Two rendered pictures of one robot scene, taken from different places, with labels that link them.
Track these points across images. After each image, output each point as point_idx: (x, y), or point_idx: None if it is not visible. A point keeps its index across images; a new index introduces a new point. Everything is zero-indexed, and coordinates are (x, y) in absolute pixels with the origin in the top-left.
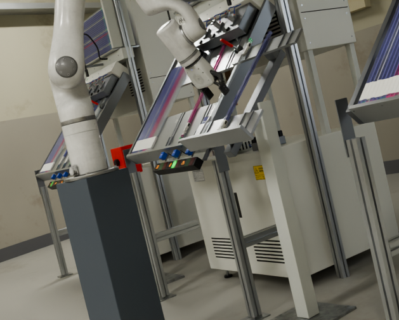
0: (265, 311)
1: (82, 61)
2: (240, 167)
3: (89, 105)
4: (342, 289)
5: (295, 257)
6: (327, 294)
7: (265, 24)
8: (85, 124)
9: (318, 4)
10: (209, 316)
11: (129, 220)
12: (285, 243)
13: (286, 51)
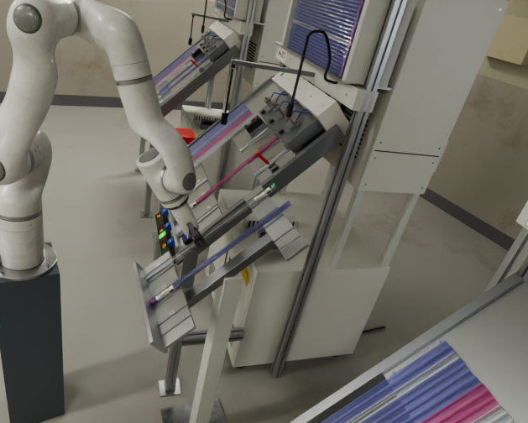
0: (184, 382)
1: (15, 168)
2: (238, 248)
3: (27, 206)
4: (255, 399)
5: (201, 401)
6: (239, 398)
7: (319, 154)
8: (15, 225)
9: (404, 146)
10: (148, 347)
11: (45, 318)
12: (199, 384)
13: (328, 188)
